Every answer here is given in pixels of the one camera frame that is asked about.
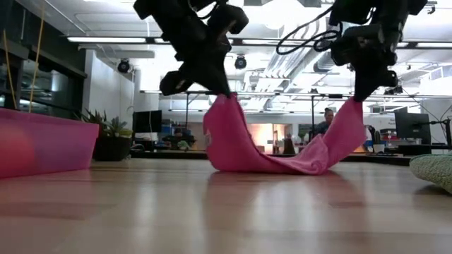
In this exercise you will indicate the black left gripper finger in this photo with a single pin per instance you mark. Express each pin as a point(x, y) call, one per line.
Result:
point(212, 79)

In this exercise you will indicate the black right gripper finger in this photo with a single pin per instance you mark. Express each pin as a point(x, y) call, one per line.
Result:
point(367, 83)

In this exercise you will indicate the pink microfiber towel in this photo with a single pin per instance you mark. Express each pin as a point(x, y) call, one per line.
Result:
point(229, 141)

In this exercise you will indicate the green microfiber towel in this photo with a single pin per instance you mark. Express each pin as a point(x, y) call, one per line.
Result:
point(434, 169)

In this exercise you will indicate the pink translucent plastic tray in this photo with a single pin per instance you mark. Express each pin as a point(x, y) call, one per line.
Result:
point(42, 144)

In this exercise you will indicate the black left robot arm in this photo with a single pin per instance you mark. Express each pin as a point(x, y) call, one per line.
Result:
point(159, 8)

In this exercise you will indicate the round black ceiling speaker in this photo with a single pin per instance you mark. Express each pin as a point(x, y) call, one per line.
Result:
point(123, 66)
point(240, 62)

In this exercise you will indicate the person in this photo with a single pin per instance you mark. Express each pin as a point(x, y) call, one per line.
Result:
point(326, 121)

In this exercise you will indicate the black computer monitor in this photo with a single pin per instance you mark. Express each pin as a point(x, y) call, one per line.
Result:
point(147, 121)
point(413, 127)

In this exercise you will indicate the long ceiling light strip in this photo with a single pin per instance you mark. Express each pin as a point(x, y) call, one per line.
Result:
point(102, 40)

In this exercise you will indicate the potted succulent plant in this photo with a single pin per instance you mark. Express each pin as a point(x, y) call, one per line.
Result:
point(113, 146)

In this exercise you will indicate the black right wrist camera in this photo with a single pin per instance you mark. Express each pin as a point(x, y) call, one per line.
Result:
point(391, 78)

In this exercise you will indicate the black background gantry frame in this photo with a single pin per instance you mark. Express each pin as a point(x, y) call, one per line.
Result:
point(186, 109)
point(313, 116)

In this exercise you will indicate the black metal table frame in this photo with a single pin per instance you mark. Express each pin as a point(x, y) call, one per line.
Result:
point(169, 154)

